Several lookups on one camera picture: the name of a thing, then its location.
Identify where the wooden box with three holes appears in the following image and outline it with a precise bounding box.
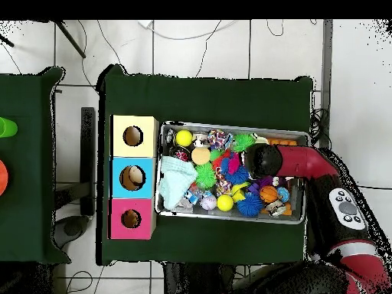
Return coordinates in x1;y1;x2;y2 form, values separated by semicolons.
109;114;160;240

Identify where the clear mesh bin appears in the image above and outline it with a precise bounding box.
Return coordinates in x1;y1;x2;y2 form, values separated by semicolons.
155;120;310;226

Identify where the orange foam disc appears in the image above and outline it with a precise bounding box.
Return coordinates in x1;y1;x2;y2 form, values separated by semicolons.
190;146;212;166

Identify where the green spiky ball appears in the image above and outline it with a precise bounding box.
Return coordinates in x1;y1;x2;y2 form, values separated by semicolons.
232;133;257;153
195;162;218;188

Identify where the silver soda can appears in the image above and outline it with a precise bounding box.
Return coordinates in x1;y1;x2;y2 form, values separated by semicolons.
192;131;211;150

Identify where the mint green cloth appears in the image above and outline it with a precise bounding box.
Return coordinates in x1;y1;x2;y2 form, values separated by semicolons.
158;155;199;212

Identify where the yellow ball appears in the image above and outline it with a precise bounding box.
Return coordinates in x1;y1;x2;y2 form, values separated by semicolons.
217;194;236;213
175;129;194;148

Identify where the dark green table cloth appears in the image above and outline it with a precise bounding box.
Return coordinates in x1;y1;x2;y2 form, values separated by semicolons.
0;66;65;264
96;64;315;270

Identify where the blue spiky ball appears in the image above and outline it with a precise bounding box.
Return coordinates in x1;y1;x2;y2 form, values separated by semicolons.
237;194;264;218

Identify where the orange toy basketball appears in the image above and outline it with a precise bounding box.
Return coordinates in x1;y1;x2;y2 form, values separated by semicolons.
259;185;279;204

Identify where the black tripod leg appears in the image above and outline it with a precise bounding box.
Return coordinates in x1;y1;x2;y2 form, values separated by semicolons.
51;19;87;59

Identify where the green cup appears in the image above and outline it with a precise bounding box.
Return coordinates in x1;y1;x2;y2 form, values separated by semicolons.
0;116;19;139

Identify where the orange round object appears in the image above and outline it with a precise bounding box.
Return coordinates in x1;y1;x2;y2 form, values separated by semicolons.
0;158;10;197

